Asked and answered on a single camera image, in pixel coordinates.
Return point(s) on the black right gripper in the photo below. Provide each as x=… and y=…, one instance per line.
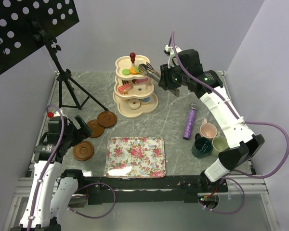
x=165, y=82

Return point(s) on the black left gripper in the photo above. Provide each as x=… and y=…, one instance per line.
x=82, y=133

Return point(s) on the brown wooden saucer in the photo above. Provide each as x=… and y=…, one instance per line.
x=83, y=151
x=107, y=119
x=97, y=129

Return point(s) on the metal serving tongs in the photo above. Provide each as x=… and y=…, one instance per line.
x=148, y=70

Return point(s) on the pink cake slice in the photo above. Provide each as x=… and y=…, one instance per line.
x=141, y=81

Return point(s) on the blue glazed donut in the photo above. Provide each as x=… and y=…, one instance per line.
x=145, y=101

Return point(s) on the white cake slice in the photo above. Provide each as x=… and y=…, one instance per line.
x=138, y=88

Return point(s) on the orange macaron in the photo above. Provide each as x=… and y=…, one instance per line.
x=133, y=71

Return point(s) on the cream three-tier cake stand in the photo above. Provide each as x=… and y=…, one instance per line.
x=133, y=91

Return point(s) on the cream glazed donut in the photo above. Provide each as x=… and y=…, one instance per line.
x=134, y=104

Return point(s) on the chocolate cake slice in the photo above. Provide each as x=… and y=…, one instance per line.
x=125, y=82

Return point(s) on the red striped cake slice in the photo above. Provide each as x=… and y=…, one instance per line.
x=124, y=87

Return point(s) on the pink cup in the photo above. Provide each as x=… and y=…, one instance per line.
x=208, y=130

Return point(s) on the dark green mug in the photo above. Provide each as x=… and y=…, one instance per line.
x=202, y=147

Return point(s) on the light green cup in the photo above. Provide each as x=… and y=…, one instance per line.
x=219, y=144

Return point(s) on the black perforated music stand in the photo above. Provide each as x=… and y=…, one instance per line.
x=28, y=25

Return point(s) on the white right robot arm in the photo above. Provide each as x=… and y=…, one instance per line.
x=184, y=69

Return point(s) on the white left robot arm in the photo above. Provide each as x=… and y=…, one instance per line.
x=45, y=206

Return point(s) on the purple glitter microphone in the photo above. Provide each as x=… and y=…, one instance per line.
x=190, y=121

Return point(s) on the floral serving tray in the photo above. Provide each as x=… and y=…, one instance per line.
x=135, y=157

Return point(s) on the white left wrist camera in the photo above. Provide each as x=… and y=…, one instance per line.
x=59, y=115

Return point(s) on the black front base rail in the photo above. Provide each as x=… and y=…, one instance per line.
x=168, y=188

